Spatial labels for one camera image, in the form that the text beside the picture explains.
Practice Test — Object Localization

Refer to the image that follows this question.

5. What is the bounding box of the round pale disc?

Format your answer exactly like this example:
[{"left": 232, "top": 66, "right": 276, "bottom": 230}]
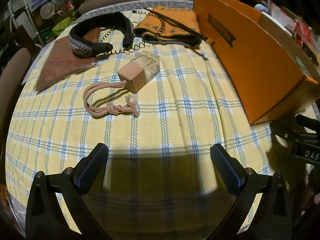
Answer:
[{"left": 39, "top": 0, "right": 58, "bottom": 18}]

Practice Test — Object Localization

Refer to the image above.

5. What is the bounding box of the black coiled cord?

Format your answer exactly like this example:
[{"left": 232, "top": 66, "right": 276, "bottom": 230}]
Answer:
[{"left": 99, "top": 9, "right": 167, "bottom": 55}]

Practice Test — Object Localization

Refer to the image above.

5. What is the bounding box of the brown triangular packet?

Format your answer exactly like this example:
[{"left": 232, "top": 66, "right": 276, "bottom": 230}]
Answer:
[{"left": 35, "top": 27, "right": 102, "bottom": 92}]

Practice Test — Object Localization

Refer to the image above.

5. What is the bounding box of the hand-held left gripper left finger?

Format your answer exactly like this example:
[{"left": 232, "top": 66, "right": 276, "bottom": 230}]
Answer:
[{"left": 25, "top": 142, "right": 110, "bottom": 240}]

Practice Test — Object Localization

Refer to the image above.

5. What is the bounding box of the green plastic bag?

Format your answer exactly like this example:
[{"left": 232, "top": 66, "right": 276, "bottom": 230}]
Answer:
[{"left": 51, "top": 16, "right": 75, "bottom": 34}]

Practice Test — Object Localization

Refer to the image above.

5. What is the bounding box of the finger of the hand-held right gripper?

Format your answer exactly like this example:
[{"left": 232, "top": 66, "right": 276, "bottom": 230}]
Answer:
[
  {"left": 296, "top": 114, "right": 320, "bottom": 133},
  {"left": 270, "top": 121, "right": 298, "bottom": 153}
]

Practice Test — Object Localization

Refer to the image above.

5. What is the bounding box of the brown chair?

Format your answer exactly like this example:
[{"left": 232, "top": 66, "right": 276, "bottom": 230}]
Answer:
[{"left": 0, "top": 47, "right": 32, "bottom": 110}]

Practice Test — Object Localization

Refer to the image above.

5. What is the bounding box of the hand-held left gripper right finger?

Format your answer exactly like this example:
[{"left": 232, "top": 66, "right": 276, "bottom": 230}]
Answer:
[{"left": 210, "top": 144, "right": 294, "bottom": 240}]

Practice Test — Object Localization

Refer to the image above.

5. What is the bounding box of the person's right hand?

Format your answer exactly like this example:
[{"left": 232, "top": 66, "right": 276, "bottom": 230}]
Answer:
[{"left": 306, "top": 172, "right": 320, "bottom": 205}]

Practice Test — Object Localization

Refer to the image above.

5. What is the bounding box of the glass bottle with wooden cap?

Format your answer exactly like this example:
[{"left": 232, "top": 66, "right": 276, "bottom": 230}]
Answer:
[{"left": 83, "top": 50, "right": 160, "bottom": 118}]

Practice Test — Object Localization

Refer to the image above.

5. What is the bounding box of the orange cloth with grey lining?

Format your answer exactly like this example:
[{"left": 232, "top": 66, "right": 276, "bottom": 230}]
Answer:
[{"left": 134, "top": 5, "right": 200, "bottom": 48}]

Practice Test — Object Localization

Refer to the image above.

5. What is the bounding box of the yellow plaid tablecloth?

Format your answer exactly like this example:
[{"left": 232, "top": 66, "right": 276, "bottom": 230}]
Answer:
[{"left": 6, "top": 4, "right": 315, "bottom": 240}]

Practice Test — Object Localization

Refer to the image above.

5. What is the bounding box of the thin black stick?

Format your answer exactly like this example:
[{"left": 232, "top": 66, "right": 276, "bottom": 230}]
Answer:
[{"left": 146, "top": 7, "right": 208, "bottom": 42}]

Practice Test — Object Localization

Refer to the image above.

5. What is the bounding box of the orange cardboard box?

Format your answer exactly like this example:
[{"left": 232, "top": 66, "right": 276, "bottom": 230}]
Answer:
[{"left": 193, "top": 0, "right": 320, "bottom": 125}]

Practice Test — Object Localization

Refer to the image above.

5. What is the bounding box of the black rhinestone headband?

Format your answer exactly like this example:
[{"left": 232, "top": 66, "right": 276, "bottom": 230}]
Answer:
[{"left": 68, "top": 11, "right": 134, "bottom": 58}]

